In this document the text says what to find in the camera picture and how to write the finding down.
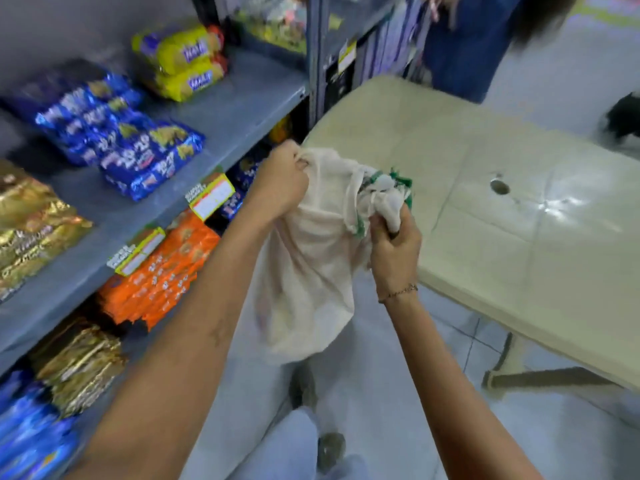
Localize cream cloth bag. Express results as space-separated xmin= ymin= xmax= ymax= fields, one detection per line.
xmin=252 ymin=147 xmax=415 ymax=366

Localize grey metal shelf unit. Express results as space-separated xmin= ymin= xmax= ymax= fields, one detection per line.
xmin=0 ymin=0 xmax=322 ymax=480

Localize yellow red shelf price label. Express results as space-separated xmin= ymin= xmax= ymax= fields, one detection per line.
xmin=106 ymin=227 xmax=166 ymax=277
xmin=184 ymin=173 xmax=236 ymax=222

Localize grey shoe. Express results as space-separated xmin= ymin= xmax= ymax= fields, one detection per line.
xmin=316 ymin=433 xmax=347 ymax=473

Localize person's right hand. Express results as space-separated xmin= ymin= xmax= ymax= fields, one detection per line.
xmin=368 ymin=207 xmax=424 ymax=297

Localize person's left forearm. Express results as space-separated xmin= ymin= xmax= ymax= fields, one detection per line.
xmin=65 ymin=197 xmax=286 ymax=480

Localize pile of blue biscuit packets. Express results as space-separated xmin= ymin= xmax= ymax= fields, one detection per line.
xmin=1 ymin=60 xmax=206 ymax=203

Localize pile of gold wrapped packets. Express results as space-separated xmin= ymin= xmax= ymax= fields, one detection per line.
xmin=29 ymin=316 xmax=129 ymax=419

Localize person's left hand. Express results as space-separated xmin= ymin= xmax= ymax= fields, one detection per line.
xmin=247 ymin=139 xmax=311 ymax=221

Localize person's right forearm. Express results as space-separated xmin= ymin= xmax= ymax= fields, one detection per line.
xmin=378 ymin=287 xmax=543 ymax=480

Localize light blue trousers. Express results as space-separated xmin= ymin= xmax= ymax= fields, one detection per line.
xmin=226 ymin=406 xmax=372 ymax=480

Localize pile of gold snack packets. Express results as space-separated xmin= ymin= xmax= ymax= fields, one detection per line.
xmin=0 ymin=160 xmax=94 ymax=304

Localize pale green snack packets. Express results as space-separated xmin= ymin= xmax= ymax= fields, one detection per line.
xmin=231 ymin=0 xmax=309 ymax=56

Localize heap of shiny blue packets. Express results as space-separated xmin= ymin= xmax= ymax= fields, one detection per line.
xmin=0 ymin=370 xmax=82 ymax=480

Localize cream plastic table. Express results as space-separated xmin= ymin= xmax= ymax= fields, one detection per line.
xmin=302 ymin=75 xmax=640 ymax=426

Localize grey back shelf unit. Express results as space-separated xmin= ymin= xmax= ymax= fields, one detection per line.
xmin=318 ymin=0 xmax=433 ymax=126

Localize thin chain bracelet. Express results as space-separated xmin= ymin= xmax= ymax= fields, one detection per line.
xmin=377 ymin=283 xmax=419 ymax=305

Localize yellow biscuit packet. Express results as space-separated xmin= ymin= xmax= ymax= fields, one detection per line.
xmin=141 ymin=56 xmax=229 ymax=103
xmin=131 ymin=24 xmax=226 ymax=76

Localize dark blue packets under shelf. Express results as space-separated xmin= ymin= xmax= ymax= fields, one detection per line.
xmin=219 ymin=144 xmax=275 ymax=221

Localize row of purple packets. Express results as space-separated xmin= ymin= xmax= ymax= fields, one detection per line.
xmin=354 ymin=0 xmax=432 ymax=91

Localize stack of orange biscuit packets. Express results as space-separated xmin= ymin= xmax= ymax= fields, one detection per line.
xmin=97 ymin=209 xmax=221 ymax=331

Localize small yellow shelf tag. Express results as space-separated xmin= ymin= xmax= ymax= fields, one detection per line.
xmin=338 ymin=40 xmax=357 ymax=74

